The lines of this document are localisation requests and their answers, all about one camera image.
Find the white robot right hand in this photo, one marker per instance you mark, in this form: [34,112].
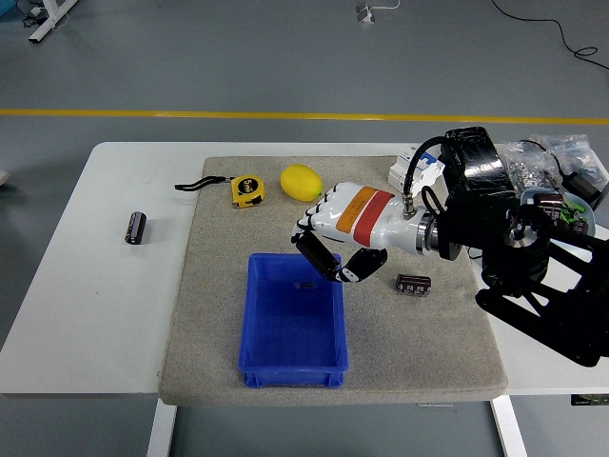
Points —
[361,214]

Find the dark cylindrical battery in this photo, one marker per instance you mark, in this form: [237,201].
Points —
[413,284]
[136,228]
[318,256]

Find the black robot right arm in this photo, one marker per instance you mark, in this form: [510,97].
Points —
[523,276]

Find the blue plastic box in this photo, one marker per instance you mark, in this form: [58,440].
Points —
[290,328]

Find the white circuit breaker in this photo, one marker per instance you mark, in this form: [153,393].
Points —
[397,171]

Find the yellow lemon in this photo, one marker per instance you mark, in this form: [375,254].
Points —
[300,183]

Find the yellow tape measure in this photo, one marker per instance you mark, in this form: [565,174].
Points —
[247,190]

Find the glossy black case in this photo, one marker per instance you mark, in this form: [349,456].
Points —
[478,157]

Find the grey-brown mat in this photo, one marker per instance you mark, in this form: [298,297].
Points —
[404,343]

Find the clear bag of nuts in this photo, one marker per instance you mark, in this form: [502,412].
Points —
[525,169]

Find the large brown capacitor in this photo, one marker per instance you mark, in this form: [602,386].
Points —
[549,199]

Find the grey floor socket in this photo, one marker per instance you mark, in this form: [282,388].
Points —
[365,14]

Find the clear bag of screws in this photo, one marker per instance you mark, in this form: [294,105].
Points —
[578,152]

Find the light blue bowl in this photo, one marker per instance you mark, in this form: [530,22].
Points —
[590,214]

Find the white table leg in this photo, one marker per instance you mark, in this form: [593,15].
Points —
[161,428]
[508,428]

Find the white table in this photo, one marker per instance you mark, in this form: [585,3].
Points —
[95,309]

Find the white frame foot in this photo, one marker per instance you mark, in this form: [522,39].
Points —
[50,21]

